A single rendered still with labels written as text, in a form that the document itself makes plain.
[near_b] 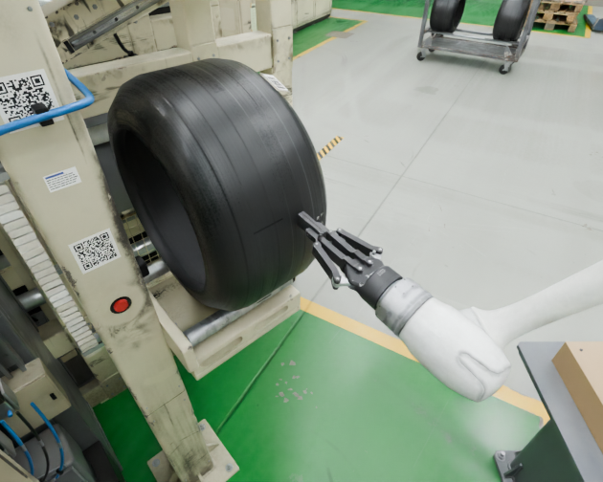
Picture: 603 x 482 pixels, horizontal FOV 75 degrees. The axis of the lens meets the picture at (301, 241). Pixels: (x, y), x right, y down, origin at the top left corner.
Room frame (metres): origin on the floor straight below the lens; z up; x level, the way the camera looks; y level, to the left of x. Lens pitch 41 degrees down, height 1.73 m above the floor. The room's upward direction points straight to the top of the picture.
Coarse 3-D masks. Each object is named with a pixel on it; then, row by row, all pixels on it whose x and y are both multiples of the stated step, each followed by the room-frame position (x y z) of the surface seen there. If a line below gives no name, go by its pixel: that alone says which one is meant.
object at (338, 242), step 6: (330, 234) 0.58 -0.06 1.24; (336, 234) 0.58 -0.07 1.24; (336, 240) 0.56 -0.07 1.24; (342, 240) 0.56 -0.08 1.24; (336, 246) 0.56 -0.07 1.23; (342, 246) 0.55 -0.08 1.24; (348, 246) 0.55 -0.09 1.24; (348, 252) 0.54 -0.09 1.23; (354, 252) 0.53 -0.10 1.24; (360, 252) 0.53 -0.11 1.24; (360, 258) 0.52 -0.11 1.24; (366, 258) 0.52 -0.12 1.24; (366, 264) 0.51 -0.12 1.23
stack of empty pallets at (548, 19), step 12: (552, 0) 7.72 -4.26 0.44; (564, 0) 7.82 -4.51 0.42; (528, 12) 7.89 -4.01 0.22; (540, 12) 8.30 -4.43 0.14; (552, 12) 7.67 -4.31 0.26; (564, 12) 7.63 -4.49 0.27; (576, 12) 7.60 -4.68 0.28; (552, 24) 7.65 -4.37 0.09; (564, 24) 7.57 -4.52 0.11; (576, 24) 7.49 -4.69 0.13
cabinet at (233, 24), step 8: (224, 0) 5.24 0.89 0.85; (232, 0) 5.18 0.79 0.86; (240, 0) 5.19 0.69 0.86; (248, 0) 5.31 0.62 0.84; (224, 8) 5.24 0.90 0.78; (232, 8) 5.19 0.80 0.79; (240, 8) 5.18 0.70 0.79; (248, 8) 5.30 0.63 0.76; (224, 16) 5.25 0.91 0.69; (232, 16) 5.19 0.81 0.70; (240, 16) 5.18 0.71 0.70; (248, 16) 5.29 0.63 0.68; (256, 16) 5.42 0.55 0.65; (224, 24) 5.26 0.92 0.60; (232, 24) 5.20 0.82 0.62; (240, 24) 5.16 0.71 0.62; (248, 24) 5.28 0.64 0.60; (256, 24) 5.42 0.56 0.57; (224, 32) 5.27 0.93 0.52; (232, 32) 5.21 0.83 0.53; (240, 32) 5.15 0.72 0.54; (248, 32) 5.27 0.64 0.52
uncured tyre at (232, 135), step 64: (192, 64) 0.87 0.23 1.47; (128, 128) 0.74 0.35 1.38; (192, 128) 0.65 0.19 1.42; (256, 128) 0.70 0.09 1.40; (128, 192) 0.87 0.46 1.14; (192, 192) 0.58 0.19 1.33; (256, 192) 0.61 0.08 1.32; (320, 192) 0.69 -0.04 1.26; (192, 256) 0.85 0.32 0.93; (256, 256) 0.56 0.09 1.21
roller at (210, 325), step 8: (280, 288) 0.75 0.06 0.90; (264, 296) 0.71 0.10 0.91; (256, 304) 0.69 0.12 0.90; (216, 312) 0.65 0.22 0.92; (224, 312) 0.65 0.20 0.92; (232, 312) 0.65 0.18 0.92; (240, 312) 0.66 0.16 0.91; (208, 320) 0.62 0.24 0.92; (216, 320) 0.62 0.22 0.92; (224, 320) 0.63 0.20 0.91; (232, 320) 0.64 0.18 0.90; (192, 328) 0.60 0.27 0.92; (200, 328) 0.60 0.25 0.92; (208, 328) 0.60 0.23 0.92; (216, 328) 0.61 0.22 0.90; (192, 336) 0.58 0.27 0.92; (200, 336) 0.58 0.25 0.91; (208, 336) 0.59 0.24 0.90; (192, 344) 0.56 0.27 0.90
